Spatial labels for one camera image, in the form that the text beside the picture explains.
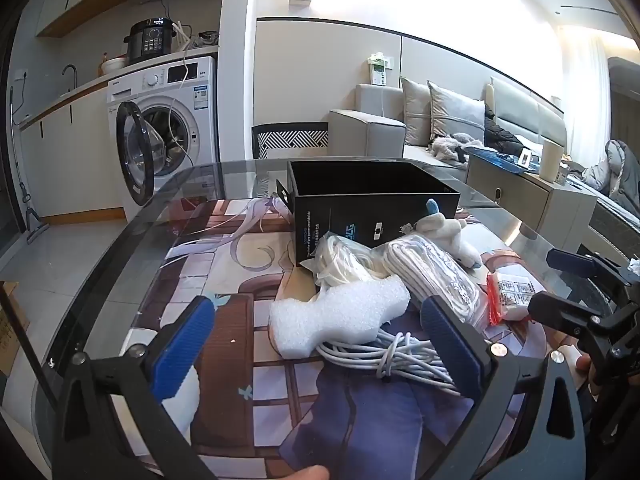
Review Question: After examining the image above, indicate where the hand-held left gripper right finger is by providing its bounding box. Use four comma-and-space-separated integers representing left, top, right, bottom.
420, 296, 586, 480

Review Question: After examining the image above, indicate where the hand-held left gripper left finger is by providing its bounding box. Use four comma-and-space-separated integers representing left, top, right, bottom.
52, 296, 217, 480

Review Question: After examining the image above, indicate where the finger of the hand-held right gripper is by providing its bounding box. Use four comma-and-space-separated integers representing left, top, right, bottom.
546, 247, 630, 286
529, 292, 607, 335

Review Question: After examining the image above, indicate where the white printed packet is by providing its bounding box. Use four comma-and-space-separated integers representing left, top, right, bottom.
486, 264, 551, 326

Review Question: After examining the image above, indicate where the white cable bundle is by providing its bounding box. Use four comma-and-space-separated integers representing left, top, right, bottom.
317, 327, 463, 396

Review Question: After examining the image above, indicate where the bagged braided white cable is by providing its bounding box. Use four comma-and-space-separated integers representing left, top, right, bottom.
382, 236, 493, 333

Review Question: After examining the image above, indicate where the white plush toy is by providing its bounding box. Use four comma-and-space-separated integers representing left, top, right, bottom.
400, 199, 483, 268

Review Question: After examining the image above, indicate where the white foam piece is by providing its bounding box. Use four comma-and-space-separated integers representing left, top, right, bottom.
269, 276, 412, 358

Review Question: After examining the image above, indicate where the black cardboard box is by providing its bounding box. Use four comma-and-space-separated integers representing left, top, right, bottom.
276, 159, 462, 268

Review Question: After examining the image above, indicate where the person's left hand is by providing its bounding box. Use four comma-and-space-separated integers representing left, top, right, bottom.
277, 465, 331, 480

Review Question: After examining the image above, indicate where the beige side cabinet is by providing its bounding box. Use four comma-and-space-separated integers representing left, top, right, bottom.
465, 152, 601, 256

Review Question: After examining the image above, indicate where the white paper roll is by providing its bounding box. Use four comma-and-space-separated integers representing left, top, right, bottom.
539, 140, 565, 183

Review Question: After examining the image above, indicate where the grey duvet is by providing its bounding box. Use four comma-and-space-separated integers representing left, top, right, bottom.
580, 140, 640, 206

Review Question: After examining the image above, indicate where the blue plastic cover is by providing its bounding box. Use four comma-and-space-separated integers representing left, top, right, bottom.
470, 147, 543, 171

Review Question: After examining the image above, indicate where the black jacket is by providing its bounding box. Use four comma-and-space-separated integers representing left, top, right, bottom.
482, 115, 526, 153

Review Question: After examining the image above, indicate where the grey furry throw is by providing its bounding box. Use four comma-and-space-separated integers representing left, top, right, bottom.
430, 132, 483, 163

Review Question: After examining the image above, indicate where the brown cardboard box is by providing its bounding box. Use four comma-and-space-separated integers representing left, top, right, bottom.
0, 280, 33, 376

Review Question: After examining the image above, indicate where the grey pillow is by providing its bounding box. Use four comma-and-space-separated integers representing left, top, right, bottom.
427, 80, 486, 146

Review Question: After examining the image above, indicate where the mop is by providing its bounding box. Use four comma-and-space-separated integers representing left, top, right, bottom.
9, 85, 51, 246

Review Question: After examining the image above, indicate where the beige pillow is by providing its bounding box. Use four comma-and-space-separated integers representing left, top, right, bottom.
402, 77, 433, 148

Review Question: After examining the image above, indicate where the white counter cabinet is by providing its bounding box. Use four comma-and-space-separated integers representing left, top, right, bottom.
20, 77, 126, 221

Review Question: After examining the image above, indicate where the beige sofa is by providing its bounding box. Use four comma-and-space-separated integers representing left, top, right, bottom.
327, 75, 571, 171

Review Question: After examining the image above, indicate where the chair with patterned back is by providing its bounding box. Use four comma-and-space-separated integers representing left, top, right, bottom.
251, 122, 331, 161

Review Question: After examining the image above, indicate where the white washing machine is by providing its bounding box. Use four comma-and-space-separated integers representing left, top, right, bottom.
107, 56, 221, 223

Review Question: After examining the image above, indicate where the black pressure cooker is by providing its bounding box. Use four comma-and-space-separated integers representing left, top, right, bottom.
124, 19, 176, 65

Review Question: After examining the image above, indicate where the white wall control panel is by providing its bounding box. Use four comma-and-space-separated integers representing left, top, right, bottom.
367, 52, 393, 86

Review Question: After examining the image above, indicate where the white power cord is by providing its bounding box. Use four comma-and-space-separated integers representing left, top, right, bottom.
165, 17, 198, 167

